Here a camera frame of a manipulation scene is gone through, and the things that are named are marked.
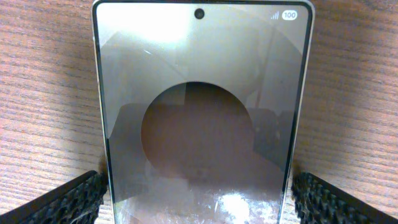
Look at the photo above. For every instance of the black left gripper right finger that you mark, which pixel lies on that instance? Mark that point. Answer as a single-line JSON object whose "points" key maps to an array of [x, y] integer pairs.
{"points": [[317, 201]]}

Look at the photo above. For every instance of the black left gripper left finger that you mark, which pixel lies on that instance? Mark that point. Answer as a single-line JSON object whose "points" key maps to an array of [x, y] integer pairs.
{"points": [[77, 201]]}

